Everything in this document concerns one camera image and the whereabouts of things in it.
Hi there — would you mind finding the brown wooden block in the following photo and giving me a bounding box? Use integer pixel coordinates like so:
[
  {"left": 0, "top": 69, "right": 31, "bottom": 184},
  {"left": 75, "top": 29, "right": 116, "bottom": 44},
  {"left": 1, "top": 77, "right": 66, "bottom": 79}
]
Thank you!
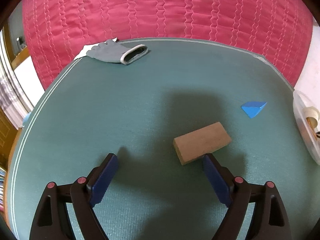
[{"left": 173, "top": 122, "right": 232, "bottom": 165}]

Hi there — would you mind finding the blue wedge block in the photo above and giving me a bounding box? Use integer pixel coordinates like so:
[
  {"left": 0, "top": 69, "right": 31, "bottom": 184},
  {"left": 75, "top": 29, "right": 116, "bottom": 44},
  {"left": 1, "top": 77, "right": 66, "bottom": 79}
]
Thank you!
[{"left": 241, "top": 101, "right": 267, "bottom": 119}]

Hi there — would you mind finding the white paper cup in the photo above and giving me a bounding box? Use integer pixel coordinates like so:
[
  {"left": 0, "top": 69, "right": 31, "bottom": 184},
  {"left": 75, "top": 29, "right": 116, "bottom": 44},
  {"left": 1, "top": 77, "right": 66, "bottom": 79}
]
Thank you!
[{"left": 303, "top": 106, "right": 319, "bottom": 128}]

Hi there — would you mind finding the green table mat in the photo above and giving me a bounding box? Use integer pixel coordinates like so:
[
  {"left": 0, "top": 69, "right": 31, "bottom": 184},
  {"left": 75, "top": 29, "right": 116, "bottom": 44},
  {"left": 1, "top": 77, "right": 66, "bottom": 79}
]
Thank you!
[{"left": 6, "top": 38, "right": 319, "bottom": 239}]

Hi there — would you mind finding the clear plastic bowl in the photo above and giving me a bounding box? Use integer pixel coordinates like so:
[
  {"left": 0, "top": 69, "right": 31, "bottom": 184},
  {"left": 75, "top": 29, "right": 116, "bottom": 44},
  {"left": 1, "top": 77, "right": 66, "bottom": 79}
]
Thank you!
[{"left": 293, "top": 90, "right": 319, "bottom": 165}]

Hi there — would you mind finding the red quilted bedspread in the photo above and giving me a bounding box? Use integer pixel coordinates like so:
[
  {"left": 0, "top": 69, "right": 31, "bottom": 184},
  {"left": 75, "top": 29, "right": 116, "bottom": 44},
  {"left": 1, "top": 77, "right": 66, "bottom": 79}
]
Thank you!
[{"left": 22, "top": 0, "right": 313, "bottom": 88}]

